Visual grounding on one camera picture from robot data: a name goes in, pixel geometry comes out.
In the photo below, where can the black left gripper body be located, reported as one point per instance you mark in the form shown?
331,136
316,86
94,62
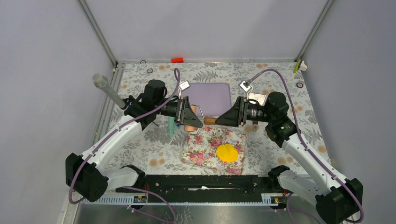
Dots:
172,108

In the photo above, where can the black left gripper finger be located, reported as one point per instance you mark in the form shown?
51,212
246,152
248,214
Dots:
193,122
189,111

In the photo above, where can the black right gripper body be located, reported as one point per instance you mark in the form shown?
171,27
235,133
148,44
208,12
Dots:
255,112

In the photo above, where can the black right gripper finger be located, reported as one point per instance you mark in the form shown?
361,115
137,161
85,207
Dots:
238,105
229,118

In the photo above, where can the wooden dough roller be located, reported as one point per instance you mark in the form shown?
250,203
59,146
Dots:
207,121

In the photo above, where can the floral rectangular tray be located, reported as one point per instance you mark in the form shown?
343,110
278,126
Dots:
200,149

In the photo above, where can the yellow dough piece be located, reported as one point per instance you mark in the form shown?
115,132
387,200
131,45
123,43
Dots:
227,153

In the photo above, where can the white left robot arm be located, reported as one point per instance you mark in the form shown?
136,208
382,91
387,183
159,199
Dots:
86,174

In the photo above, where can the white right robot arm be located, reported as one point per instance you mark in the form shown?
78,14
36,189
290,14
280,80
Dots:
335,197

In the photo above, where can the purple plastic tray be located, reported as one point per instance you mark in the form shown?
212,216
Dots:
213,98

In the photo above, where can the black mini tripod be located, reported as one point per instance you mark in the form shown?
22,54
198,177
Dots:
139,106

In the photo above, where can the floral tablecloth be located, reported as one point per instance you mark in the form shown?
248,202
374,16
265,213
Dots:
156,152

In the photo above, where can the red block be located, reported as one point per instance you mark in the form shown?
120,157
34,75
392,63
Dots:
177,60

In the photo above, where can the white yellow corner clip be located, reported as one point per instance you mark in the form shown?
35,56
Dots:
300,65

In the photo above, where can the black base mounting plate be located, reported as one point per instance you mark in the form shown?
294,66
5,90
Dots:
206,188

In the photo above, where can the silver microphone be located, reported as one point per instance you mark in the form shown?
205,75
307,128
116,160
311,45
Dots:
101,82

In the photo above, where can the teal handled tool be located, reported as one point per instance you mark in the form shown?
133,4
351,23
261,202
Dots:
171,126

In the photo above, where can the metal spatula wooden handle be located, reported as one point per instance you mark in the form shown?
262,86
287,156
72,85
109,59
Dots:
260,99

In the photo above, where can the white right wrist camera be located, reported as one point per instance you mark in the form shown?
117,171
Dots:
245,86

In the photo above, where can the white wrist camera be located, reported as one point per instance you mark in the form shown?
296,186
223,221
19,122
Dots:
184,85
245,86

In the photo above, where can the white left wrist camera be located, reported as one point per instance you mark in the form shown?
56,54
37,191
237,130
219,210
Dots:
184,85

